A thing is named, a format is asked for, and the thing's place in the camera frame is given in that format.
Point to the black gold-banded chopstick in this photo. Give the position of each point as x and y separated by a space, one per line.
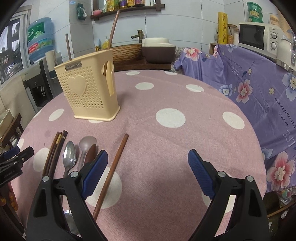
56 154

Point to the water dispenser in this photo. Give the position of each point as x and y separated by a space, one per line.
36 81

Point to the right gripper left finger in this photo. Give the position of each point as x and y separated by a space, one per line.
47 220

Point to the white paper cup stack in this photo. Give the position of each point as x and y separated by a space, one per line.
51 63

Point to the dark wooden counter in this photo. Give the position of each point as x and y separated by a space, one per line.
140 64

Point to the brown chopstick in holder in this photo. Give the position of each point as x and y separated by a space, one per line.
113 29
68 47

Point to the white brown rice cooker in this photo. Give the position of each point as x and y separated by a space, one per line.
158 50

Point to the blue water jug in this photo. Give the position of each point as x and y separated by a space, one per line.
40 38

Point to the dark wooden wall shelf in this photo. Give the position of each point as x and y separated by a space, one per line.
157 7

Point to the cream plastic utensil holder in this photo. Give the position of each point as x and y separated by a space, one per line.
88 83

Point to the dark wooden spoon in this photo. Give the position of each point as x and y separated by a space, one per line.
91 154

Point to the matte grey metal spoon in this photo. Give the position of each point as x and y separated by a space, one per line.
84 145

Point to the woven basin sink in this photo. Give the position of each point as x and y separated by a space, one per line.
126 53

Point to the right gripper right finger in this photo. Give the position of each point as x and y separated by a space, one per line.
248 220

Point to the yellow soap bottle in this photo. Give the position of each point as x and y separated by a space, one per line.
105 44

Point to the white microwave oven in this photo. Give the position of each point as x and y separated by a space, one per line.
261 38

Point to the yellow roll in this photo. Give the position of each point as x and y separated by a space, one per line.
222 28

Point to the brown wooden chopstick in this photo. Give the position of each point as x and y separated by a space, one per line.
109 177
49 157

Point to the brass faucet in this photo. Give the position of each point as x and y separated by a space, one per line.
140 35

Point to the purple floral cloth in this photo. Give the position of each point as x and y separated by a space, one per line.
263 91

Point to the stacked green bowls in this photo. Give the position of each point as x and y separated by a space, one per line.
254 12

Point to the wooden stool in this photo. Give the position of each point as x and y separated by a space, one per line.
12 131

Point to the green packet on wall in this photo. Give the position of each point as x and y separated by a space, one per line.
81 12

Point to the shiny steel spoon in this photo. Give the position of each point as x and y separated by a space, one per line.
69 157

